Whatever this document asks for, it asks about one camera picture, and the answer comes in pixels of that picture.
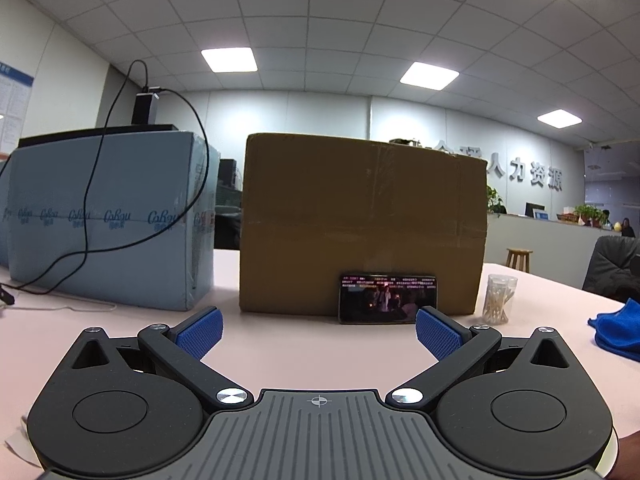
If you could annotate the wooden stool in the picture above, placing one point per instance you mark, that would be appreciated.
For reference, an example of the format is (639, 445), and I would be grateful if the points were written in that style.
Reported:
(519, 255)

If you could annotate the black power adapter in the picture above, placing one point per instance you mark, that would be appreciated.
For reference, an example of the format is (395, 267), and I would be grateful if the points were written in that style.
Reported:
(145, 107)

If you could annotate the green potted plant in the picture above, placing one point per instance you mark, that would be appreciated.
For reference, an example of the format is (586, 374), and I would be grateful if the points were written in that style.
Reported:
(590, 214)
(495, 200)

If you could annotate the white reception counter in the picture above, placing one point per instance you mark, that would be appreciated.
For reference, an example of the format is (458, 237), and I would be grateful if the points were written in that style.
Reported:
(560, 245)

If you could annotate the clear cotton swab jar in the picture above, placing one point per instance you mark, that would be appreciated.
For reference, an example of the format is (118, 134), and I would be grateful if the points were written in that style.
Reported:
(498, 302)

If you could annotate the brown cardboard box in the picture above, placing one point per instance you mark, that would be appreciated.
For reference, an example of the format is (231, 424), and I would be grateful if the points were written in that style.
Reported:
(360, 205)

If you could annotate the computer monitor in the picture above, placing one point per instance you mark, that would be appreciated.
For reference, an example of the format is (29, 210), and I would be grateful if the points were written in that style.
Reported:
(534, 210)

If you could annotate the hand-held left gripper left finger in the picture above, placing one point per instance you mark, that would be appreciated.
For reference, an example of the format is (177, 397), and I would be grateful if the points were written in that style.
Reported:
(200, 335)

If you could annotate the blue-grey wrapped carton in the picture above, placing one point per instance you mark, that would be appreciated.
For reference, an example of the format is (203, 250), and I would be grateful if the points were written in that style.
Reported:
(140, 180)

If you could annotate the blue cloth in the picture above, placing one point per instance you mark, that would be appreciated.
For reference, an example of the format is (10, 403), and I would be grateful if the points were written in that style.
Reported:
(620, 332)

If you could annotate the blue-framed wall poster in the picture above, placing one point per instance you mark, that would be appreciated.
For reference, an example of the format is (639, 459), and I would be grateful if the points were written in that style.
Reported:
(15, 105)

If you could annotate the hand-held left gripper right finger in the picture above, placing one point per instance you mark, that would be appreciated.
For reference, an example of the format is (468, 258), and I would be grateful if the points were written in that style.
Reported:
(437, 332)

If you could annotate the black plug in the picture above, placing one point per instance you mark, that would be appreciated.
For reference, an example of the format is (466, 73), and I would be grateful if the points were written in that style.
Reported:
(5, 295)

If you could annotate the grey wall lettering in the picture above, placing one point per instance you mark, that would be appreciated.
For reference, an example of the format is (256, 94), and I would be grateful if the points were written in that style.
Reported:
(520, 170)

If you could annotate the square ceiling light panel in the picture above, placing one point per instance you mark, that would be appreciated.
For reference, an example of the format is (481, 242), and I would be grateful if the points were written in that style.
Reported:
(560, 118)
(429, 75)
(229, 59)

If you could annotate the black office chair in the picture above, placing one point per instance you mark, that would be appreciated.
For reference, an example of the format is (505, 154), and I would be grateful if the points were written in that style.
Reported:
(612, 262)

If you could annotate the white paper sheet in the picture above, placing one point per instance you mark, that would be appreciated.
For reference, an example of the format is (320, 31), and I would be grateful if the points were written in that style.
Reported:
(20, 435)

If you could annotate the black laptop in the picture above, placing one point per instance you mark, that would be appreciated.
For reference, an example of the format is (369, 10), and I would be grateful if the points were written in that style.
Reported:
(75, 136)

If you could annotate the black smartphone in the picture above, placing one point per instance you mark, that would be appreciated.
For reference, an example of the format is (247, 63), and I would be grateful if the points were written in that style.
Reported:
(385, 300)

